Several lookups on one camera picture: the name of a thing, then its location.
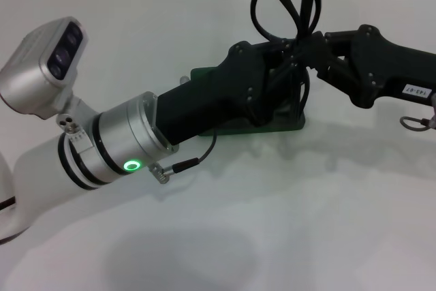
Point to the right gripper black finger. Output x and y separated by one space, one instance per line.
332 40
344 73

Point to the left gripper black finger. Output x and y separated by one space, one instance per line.
286 90
279 49

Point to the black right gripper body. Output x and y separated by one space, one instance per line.
385 66

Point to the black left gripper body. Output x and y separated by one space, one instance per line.
211 100

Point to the green glasses case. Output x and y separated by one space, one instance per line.
293 124

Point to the silver left gripper plug stub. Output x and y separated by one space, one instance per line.
184 79

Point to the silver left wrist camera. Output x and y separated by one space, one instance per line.
34 76

